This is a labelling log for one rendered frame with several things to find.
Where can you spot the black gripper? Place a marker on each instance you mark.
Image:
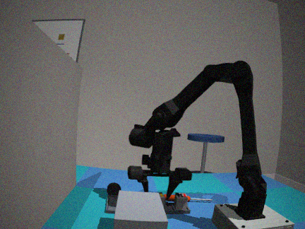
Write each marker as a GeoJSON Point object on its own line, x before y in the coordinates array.
{"type": "Point", "coordinates": [160, 163]}

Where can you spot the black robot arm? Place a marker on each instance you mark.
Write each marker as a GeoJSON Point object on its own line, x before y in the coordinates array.
{"type": "Point", "coordinates": [168, 114]}

